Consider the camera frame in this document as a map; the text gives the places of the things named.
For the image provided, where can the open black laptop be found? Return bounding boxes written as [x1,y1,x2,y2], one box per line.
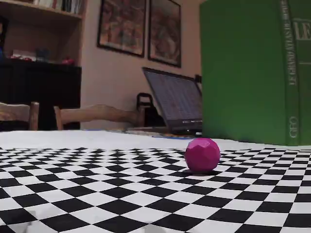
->
[142,67,204,135]

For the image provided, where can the black low cabinet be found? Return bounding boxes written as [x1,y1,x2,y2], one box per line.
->
[0,60,83,131]

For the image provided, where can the narrow framed picture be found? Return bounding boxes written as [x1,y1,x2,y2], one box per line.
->
[147,0,182,68]

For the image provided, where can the wooden chair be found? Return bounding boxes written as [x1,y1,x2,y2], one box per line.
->
[53,103,144,131]
[0,101,40,132]

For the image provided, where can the pink faceted ball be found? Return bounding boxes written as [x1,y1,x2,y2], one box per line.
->
[184,137,221,173]

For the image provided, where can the blue tape strip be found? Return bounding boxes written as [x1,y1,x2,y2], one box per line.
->
[152,135,194,140]

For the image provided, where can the large green atlas book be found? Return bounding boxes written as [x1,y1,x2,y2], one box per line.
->
[199,0,311,147]

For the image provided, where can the long wooden wall shelf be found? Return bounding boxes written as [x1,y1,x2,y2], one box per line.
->
[0,0,88,67]

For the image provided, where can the checkered print white sheet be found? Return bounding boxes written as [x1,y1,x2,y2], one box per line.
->
[0,130,311,233]

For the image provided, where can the wide framed picture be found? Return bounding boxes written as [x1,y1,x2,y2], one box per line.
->
[96,0,147,58]

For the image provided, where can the small red items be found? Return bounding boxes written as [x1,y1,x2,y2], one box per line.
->
[6,54,34,61]

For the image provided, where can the row of upright books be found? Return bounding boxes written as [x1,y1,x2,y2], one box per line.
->
[33,0,85,15]

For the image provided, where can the black bag handle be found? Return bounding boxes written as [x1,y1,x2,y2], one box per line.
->
[136,92,167,127]

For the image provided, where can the blue glass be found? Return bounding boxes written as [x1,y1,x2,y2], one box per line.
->
[35,48,50,62]

